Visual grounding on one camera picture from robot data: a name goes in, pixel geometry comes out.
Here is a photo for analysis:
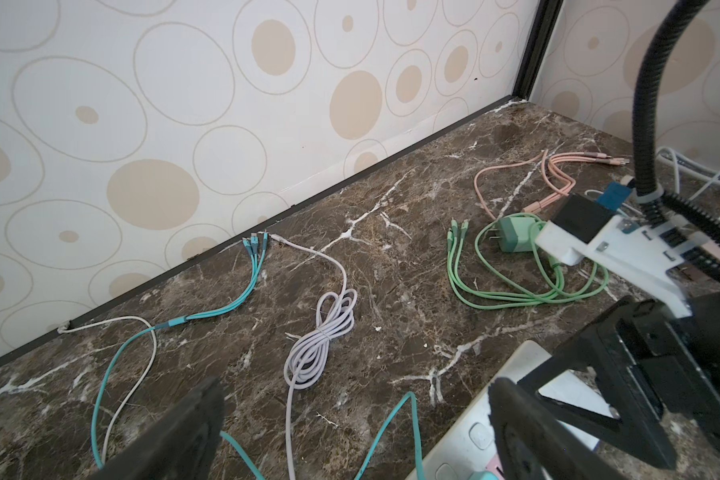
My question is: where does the lilac cable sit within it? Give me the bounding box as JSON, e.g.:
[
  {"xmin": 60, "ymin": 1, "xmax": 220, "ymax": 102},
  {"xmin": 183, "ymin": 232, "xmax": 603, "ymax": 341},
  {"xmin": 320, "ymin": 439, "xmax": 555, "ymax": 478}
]
[{"xmin": 269, "ymin": 233, "xmax": 359, "ymax": 480}]

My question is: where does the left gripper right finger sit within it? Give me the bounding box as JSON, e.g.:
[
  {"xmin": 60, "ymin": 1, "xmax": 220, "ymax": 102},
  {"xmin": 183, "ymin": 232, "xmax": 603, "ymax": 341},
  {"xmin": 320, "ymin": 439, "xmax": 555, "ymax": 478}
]
[{"xmin": 488, "ymin": 377, "xmax": 622, "ymax": 480}]

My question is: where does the teal usb cable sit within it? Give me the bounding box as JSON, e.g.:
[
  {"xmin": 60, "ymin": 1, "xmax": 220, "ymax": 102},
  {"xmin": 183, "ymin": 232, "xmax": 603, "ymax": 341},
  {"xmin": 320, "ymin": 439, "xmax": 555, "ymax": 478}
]
[{"xmin": 91, "ymin": 232, "xmax": 426, "ymax": 480}]

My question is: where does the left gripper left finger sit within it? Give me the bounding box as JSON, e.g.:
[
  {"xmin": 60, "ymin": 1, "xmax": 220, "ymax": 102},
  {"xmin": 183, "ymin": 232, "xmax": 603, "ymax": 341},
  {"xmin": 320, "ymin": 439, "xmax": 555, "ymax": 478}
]
[{"xmin": 91, "ymin": 377, "xmax": 224, "ymax": 479}]

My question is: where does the green cable bundle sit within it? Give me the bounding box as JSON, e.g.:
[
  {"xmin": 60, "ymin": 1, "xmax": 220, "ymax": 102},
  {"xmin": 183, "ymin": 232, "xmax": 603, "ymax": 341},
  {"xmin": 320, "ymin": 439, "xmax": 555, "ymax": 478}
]
[{"xmin": 446, "ymin": 212, "xmax": 611, "ymax": 311}]

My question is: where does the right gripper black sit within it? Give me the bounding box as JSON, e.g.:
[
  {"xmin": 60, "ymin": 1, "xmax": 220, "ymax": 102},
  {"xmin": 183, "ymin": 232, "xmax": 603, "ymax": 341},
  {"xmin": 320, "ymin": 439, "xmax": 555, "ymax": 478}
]
[{"xmin": 518, "ymin": 292, "xmax": 720, "ymax": 470}]

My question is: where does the pink cable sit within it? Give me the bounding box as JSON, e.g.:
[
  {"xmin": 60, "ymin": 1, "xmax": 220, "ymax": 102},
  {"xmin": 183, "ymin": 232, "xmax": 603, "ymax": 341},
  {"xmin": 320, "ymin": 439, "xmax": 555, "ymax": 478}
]
[{"xmin": 473, "ymin": 149, "xmax": 631, "ymax": 220}]

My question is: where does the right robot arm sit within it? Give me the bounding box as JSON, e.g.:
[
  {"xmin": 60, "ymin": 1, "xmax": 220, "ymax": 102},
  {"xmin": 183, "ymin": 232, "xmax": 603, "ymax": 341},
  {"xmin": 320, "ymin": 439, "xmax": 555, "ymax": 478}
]
[{"xmin": 496, "ymin": 1, "xmax": 720, "ymax": 474}]

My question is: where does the white multicolour power strip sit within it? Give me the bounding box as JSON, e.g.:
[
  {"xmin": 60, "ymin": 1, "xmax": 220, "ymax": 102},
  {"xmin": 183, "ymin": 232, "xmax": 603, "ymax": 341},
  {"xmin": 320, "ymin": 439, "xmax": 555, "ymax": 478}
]
[{"xmin": 408, "ymin": 341, "xmax": 623, "ymax": 479}]

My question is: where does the light green charger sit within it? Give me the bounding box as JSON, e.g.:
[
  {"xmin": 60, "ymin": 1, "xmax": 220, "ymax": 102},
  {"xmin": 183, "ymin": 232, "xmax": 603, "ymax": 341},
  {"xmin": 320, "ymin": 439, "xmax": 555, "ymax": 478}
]
[{"xmin": 488, "ymin": 216, "xmax": 545, "ymax": 253}]

